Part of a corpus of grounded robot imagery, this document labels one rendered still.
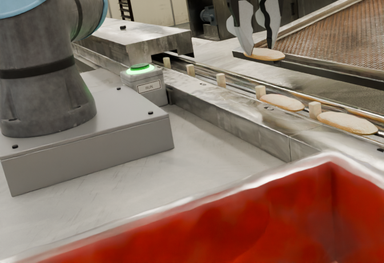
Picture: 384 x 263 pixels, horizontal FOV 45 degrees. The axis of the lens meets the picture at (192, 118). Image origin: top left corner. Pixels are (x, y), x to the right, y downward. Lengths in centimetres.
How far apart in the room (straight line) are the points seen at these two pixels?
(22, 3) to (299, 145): 42
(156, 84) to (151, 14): 725
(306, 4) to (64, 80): 337
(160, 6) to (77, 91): 751
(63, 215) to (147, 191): 11
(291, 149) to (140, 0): 755
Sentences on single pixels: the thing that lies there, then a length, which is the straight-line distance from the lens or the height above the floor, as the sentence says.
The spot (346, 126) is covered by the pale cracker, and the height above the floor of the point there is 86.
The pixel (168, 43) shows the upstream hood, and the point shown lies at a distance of 119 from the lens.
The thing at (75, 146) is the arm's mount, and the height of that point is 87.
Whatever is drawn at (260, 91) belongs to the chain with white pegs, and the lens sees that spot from 79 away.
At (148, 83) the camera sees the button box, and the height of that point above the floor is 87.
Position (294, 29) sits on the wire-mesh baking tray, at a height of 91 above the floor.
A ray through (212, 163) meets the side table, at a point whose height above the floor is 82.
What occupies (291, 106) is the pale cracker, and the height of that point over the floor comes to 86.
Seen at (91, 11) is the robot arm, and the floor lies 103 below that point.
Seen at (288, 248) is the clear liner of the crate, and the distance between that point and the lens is 39.
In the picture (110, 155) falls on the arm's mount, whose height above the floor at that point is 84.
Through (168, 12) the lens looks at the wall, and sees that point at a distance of 827.
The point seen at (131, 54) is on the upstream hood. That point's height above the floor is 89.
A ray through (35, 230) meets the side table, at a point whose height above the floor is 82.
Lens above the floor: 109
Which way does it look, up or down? 19 degrees down
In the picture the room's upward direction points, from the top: 9 degrees counter-clockwise
